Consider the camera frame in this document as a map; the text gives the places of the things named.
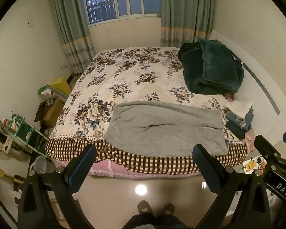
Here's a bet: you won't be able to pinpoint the white plastic bucket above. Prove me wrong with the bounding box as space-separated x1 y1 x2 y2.
29 156 48 175

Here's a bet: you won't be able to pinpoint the dark green plush blanket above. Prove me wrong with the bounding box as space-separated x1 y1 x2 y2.
178 38 245 95

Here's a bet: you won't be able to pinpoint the brown cardboard box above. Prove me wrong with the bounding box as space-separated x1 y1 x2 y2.
35 99 65 128

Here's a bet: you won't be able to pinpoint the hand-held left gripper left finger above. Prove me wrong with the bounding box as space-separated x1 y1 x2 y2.
17 144 97 229

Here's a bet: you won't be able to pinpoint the grey fleece pants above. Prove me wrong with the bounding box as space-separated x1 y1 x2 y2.
103 101 229 157

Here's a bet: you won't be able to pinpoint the yellow box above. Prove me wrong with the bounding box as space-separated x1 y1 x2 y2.
50 77 72 96

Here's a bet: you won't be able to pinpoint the white bed headboard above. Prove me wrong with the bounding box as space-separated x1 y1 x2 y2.
209 30 286 126

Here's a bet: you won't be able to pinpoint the floral bed blanket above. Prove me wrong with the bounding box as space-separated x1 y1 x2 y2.
46 46 250 174

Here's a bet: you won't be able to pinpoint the folded white cloth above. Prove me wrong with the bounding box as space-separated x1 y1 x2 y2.
226 100 253 118

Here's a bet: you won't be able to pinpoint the green storage rack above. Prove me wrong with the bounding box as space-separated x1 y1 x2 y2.
3 115 49 158

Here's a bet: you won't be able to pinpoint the green striped curtain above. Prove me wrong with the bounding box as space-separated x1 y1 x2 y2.
48 0 97 75
160 0 215 48

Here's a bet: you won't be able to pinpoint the person's dark trouser legs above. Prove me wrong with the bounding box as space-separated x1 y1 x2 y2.
128 213 189 229

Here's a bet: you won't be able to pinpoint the brown slipper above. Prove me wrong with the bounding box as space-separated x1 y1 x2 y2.
137 201 154 216
161 203 176 216

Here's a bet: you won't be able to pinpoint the pink checked bed sheet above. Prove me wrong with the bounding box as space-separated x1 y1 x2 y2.
89 160 205 180

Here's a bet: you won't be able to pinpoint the yellow device with cables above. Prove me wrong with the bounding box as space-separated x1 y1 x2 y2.
243 156 267 173

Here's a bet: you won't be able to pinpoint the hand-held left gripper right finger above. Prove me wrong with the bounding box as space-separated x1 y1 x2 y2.
192 144 271 229

